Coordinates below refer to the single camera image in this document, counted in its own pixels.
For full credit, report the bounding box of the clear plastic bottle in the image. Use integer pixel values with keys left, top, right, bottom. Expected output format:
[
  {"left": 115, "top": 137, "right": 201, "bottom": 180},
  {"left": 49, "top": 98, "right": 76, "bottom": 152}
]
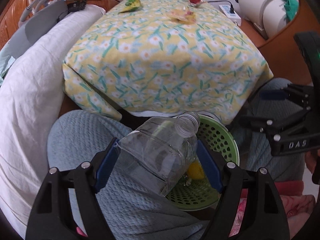
[{"left": 117, "top": 110, "right": 201, "bottom": 197}]

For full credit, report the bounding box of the black charger cable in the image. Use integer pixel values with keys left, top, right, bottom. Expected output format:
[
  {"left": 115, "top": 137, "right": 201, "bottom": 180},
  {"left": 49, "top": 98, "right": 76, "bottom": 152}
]
[{"left": 56, "top": 0, "right": 119, "bottom": 23}]

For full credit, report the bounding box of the yellow green wrapper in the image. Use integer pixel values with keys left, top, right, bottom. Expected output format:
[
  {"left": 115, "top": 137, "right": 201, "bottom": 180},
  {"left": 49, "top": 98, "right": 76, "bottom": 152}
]
[{"left": 118, "top": 0, "right": 142, "bottom": 14}]

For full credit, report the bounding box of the person's left leg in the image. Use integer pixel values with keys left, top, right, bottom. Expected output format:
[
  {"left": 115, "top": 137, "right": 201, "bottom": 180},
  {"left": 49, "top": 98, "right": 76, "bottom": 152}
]
[{"left": 47, "top": 110, "right": 208, "bottom": 240}]

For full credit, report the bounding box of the grey breathing machine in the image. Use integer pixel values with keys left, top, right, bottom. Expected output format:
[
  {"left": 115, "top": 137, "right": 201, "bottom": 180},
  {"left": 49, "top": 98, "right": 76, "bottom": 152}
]
[{"left": 11, "top": 0, "right": 69, "bottom": 58}]

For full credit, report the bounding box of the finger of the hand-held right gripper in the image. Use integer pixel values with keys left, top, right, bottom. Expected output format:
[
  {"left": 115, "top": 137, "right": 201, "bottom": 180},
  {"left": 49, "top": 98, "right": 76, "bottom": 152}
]
[
  {"left": 239, "top": 110, "right": 310, "bottom": 140},
  {"left": 259, "top": 84, "right": 314, "bottom": 113}
]

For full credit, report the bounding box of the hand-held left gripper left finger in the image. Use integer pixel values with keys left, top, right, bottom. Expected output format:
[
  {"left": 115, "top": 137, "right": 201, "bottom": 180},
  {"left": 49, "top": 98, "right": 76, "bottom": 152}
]
[{"left": 25, "top": 137, "right": 121, "bottom": 240}]

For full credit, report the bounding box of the white power strip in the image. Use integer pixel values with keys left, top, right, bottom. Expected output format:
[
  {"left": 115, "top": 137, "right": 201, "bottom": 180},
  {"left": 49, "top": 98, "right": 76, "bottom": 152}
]
[{"left": 219, "top": 4, "right": 242, "bottom": 26}]

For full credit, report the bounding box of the person's right hand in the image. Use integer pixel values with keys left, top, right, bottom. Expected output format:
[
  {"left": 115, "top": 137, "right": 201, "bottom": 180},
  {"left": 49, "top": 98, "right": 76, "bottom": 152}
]
[{"left": 304, "top": 149, "right": 320, "bottom": 184}]

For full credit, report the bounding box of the light green pillow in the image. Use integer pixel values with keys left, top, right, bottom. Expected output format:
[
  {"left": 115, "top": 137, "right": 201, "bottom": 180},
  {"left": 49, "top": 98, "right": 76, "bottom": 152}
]
[{"left": 0, "top": 47, "right": 15, "bottom": 85}]

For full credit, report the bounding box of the white pillow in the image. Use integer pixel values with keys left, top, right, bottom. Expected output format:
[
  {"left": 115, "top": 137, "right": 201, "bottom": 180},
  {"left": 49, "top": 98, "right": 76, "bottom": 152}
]
[{"left": 0, "top": 5, "right": 107, "bottom": 238}]

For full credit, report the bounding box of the person's leg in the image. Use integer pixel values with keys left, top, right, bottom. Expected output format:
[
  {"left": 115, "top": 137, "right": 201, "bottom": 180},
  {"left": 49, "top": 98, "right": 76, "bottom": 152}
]
[
  {"left": 47, "top": 110, "right": 208, "bottom": 240},
  {"left": 231, "top": 77, "right": 307, "bottom": 183}
]

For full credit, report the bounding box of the green bag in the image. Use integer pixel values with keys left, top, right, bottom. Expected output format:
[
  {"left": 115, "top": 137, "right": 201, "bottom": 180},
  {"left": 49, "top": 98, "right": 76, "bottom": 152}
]
[{"left": 277, "top": 0, "right": 299, "bottom": 22}]

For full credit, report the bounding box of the green mesh waste basket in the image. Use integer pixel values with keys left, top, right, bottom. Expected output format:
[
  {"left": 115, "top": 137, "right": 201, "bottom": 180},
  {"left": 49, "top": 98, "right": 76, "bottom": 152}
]
[{"left": 165, "top": 115, "right": 241, "bottom": 210}]

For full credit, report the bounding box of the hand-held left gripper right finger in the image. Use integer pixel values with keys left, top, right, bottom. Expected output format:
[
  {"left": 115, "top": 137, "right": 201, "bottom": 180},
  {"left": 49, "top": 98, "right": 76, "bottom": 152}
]
[{"left": 197, "top": 139, "right": 292, "bottom": 240}]

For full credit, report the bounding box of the black plug cable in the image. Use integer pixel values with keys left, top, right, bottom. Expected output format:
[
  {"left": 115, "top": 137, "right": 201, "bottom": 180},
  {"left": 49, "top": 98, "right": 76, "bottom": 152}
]
[{"left": 207, "top": 0, "right": 235, "bottom": 14}]

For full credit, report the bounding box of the white cylindrical appliance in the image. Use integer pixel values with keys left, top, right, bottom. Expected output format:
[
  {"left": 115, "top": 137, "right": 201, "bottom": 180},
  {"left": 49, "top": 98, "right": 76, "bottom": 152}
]
[{"left": 235, "top": 0, "right": 294, "bottom": 39}]

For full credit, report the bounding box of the pink printed cloth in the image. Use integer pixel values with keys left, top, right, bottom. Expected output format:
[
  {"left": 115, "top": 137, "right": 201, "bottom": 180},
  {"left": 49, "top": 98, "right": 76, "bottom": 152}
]
[{"left": 232, "top": 180, "right": 317, "bottom": 240}]

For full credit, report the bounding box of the yellow cartoon wrapper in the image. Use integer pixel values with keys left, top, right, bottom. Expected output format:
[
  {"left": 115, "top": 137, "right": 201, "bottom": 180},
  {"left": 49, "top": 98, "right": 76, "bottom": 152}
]
[{"left": 167, "top": 5, "right": 197, "bottom": 24}]

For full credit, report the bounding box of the yellow foam fruit net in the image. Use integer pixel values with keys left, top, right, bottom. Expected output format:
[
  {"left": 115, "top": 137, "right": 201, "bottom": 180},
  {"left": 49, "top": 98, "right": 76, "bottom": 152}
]
[{"left": 186, "top": 161, "right": 204, "bottom": 180}]

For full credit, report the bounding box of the person's right leg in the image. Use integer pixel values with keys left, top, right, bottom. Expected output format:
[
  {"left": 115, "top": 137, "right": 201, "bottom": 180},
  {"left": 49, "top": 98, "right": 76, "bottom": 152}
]
[{"left": 231, "top": 77, "right": 307, "bottom": 183}]

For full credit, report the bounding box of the yellow floral tablecloth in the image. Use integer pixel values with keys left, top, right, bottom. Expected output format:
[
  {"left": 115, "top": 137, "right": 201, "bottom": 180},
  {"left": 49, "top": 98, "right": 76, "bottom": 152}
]
[{"left": 62, "top": 0, "right": 274, "bottom": 125}]

